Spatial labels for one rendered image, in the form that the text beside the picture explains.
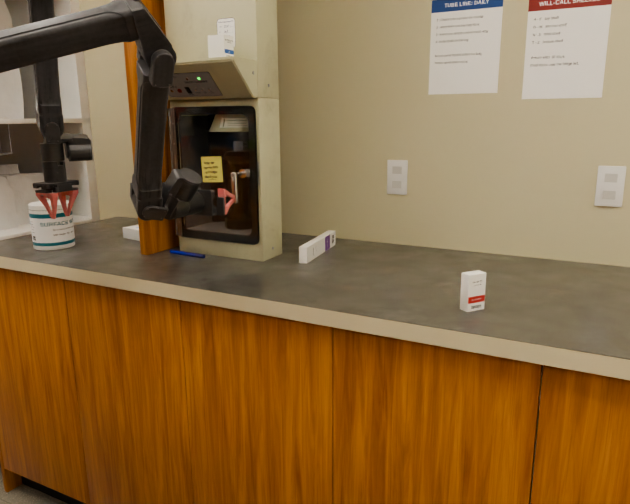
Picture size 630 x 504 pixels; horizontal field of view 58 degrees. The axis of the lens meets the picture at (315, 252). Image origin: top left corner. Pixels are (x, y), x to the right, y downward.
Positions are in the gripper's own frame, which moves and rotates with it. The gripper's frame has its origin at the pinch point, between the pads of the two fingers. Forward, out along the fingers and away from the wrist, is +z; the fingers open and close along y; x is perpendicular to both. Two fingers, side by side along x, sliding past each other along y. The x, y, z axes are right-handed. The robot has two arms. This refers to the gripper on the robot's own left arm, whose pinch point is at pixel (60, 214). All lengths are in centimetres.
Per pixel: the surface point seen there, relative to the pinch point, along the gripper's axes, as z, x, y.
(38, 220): 5.8, 27.5, 12.7
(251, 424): 53, -58, 5
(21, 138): -17, 118, 74
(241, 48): -44, -41, 33
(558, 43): -44, -118, 76
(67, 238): 12.6, 23.0, 19.1
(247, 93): -32, -44, 29
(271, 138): -19, -45, 39
